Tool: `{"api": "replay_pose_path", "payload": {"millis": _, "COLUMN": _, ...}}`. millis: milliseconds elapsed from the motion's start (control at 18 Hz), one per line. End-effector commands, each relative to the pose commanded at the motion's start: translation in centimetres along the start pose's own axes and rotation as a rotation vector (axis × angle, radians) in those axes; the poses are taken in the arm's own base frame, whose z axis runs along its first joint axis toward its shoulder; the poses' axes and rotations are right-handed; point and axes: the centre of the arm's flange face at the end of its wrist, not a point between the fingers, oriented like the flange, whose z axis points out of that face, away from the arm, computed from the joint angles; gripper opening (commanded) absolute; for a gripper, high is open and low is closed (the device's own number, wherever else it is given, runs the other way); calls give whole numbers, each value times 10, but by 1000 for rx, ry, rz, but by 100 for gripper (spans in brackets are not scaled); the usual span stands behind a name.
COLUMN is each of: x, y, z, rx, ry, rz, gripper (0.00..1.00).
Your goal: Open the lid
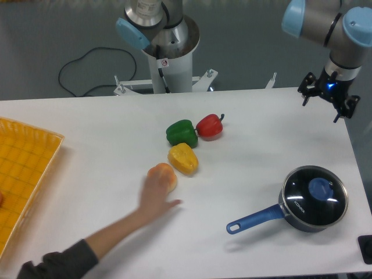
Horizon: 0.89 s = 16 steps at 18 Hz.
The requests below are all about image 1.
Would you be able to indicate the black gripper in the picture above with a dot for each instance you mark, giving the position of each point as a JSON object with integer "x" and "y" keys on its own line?
{"x": 332, "y": 89}

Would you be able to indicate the black glass pot lid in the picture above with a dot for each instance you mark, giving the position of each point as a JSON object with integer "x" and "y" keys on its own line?
{"x": 315, "y": 198}

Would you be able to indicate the orange swirl bread roll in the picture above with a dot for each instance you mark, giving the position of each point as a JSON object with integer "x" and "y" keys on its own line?
{"x": 167, "y": 172}

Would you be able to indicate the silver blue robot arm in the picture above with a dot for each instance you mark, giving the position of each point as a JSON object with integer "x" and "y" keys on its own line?
{"x": 347, "y": 36}

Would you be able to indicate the forearm with dark sleeve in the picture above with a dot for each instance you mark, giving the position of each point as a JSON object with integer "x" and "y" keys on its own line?
{"x": 77, "y": 260}

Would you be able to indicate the person's bare hand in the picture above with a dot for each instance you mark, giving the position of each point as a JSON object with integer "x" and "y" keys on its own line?
{"x": 153, "y": 201}

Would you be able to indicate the red bell pepper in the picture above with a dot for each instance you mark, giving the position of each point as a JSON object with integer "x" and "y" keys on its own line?
{"x": 210, "y": 126}

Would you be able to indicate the black object at table corner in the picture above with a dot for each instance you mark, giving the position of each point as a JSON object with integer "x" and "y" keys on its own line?
{"x": 364, "y": 242}

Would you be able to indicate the green bell pepper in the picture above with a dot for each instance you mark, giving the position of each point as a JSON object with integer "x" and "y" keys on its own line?
{"x": 182, "y": 131}

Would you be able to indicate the yellow bell pepper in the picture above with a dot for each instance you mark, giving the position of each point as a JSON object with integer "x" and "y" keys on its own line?
{"x": 182, "y": 157}

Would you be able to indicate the yellow woven basket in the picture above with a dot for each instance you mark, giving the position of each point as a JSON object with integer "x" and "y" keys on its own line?
{"x": 27, "y": 153}

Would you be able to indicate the blue saucepan with handle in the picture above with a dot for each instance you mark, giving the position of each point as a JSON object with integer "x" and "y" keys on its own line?
{"x": 277, "y": 211}

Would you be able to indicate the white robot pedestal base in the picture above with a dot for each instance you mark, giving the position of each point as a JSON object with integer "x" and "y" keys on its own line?
{"x": 170, "y": 56}

